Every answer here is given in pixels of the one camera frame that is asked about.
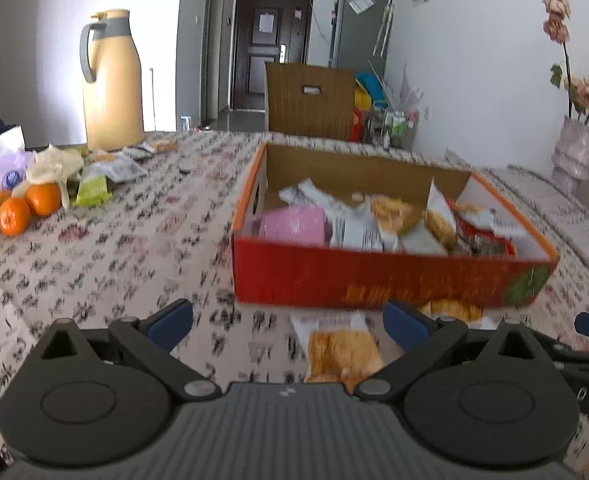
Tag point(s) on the white paper sheet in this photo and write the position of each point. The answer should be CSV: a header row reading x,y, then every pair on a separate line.
x,y
362,2

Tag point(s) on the dark brown entrance door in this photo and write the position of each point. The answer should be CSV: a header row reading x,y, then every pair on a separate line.
x,y
269,50

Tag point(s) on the small grey packet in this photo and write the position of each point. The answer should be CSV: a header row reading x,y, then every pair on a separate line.
x,y
122,167

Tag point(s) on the small spray bottle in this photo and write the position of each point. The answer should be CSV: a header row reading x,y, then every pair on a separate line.
x,y
185,124

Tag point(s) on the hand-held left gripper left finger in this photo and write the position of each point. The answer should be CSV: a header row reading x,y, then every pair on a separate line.
x,y
167,321

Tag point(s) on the grey side door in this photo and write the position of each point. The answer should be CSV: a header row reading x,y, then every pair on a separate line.
x,y
213,45

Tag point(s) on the red orange cardboard box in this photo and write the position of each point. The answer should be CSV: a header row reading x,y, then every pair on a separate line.
x,y
324,275

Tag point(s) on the brown snack bar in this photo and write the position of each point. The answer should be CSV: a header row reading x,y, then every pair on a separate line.
x,y
162,146

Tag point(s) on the yellow thermos jug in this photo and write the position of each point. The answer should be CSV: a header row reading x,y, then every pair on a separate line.
x,y
112,90

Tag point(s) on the yellow red bag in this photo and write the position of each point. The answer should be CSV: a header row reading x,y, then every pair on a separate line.
x,y
359,112

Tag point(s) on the grey refrigerator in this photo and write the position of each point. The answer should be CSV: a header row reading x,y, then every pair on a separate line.
x,y
359,30

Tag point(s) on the brown cardboard box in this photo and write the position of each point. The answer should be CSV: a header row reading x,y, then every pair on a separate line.
x,y
309,112

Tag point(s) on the white biscuit-picture snack packet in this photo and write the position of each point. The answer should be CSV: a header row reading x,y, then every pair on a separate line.
x,y
342,347

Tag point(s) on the small orange packet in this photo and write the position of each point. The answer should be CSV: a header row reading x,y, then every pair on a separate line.
x,y
99,155

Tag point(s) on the large pink snack packet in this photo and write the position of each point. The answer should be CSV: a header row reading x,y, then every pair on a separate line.
x,y
294,225

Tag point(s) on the red snack packet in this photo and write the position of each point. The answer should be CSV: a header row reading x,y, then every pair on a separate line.
x,y
479,232

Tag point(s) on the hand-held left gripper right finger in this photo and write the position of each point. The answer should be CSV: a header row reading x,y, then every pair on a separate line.
x,y
404,322

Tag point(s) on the folded quilted grey cloth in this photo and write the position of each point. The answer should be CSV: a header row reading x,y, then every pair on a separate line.
x,y
569,230

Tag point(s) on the pink ribbed vase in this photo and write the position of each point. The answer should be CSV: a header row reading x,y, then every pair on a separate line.
x,y
574,152

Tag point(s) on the cream crumpled plastic bag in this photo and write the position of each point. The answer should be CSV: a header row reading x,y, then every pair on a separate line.
x,y
54,165

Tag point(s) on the small green packet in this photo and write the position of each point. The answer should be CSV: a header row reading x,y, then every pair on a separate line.
x,y
93,187

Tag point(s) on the white umbrella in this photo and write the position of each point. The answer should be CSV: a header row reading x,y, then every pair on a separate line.
x,y
384,25

